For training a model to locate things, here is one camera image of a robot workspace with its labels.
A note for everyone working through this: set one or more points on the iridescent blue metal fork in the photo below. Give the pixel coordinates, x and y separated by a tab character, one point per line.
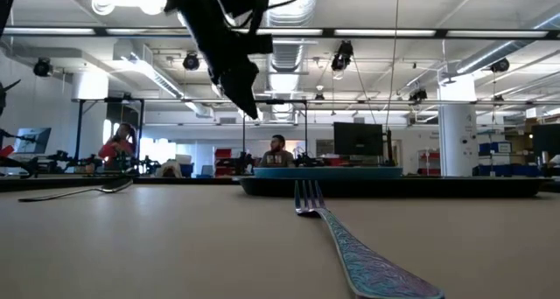
372	268

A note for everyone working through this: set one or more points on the white bag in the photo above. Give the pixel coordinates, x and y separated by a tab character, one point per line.
168	170

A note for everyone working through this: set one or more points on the black hanging camera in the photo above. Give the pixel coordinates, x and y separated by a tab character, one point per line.
43	67
500	65
191	62
418	95
342	56

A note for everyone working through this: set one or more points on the person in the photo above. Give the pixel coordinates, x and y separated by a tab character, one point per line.
116	150
276	157

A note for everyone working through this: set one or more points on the black aluminium table frame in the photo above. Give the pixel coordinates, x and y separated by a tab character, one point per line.
184	181

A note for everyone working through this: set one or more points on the black plastic tray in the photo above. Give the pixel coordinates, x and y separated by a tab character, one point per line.
394	187

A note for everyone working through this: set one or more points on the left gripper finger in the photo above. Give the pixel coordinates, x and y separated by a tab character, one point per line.
245	93

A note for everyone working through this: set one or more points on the light blue round plate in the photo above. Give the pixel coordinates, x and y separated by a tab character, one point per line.
328	172

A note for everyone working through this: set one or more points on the black monitor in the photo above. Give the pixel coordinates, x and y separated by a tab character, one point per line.
359	139
547	139

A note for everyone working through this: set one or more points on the black metal station frame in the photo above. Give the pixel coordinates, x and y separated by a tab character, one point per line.
305	128
141	133

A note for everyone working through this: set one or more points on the white round column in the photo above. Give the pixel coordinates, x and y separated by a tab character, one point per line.
457	137

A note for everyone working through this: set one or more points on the black lab robot arm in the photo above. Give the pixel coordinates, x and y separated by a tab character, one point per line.
59	157
242	163
308	161
87	162

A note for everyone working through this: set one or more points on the silver ribbed air duct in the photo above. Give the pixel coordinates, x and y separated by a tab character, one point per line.
286	54

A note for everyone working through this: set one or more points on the tilted grey monitor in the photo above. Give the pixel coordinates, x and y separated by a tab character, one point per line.
32	141

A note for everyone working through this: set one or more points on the red storage bins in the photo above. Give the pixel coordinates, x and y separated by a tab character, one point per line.
223	159

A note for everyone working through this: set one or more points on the silver metal spoon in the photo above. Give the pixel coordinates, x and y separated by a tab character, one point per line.
116	186

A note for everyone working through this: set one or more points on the blue storage bins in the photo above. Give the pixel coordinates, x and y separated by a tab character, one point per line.
499	170

